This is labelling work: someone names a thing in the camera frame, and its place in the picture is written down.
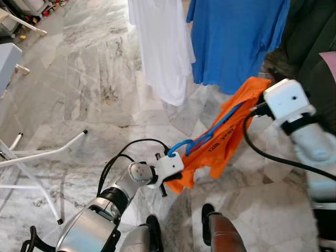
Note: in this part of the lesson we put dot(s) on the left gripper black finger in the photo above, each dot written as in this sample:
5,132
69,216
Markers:
163,190

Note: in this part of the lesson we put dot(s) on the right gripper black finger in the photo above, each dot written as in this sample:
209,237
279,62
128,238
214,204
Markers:
273,74

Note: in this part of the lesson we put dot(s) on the blue plastic hanger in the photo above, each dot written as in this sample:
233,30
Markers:
181,142

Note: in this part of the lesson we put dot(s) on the orange t-shirt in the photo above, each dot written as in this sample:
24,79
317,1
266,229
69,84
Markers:
231,136

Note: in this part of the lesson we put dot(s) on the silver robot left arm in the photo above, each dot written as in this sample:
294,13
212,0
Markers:
94,231

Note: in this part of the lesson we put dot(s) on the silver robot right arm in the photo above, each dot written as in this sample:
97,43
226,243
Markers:
315,147

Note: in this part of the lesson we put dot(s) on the blue t-shirt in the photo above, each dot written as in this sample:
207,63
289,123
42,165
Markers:
236,42

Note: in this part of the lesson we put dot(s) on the robot left leg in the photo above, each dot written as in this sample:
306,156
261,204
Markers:
139,236

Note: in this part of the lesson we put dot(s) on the dark green sofa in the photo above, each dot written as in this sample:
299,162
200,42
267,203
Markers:
310,31

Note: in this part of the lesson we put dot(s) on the pink cushion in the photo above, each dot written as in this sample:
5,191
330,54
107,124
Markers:
329,65

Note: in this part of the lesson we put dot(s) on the white t-shirt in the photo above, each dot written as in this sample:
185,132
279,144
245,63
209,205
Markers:
163,47

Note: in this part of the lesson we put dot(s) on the light blue folding table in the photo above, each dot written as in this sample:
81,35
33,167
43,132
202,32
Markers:
8,68

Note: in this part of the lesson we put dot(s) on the white baby high chair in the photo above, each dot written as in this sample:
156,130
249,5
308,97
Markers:
23,22

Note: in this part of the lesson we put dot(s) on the white storage cart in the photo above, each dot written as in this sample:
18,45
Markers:
29,5

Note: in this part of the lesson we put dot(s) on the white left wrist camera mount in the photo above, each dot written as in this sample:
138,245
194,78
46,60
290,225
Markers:
169,167

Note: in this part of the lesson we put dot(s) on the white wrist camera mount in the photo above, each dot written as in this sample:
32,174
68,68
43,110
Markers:
169,167
286,100

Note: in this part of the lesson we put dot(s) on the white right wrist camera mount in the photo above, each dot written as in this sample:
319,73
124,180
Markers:
286,100

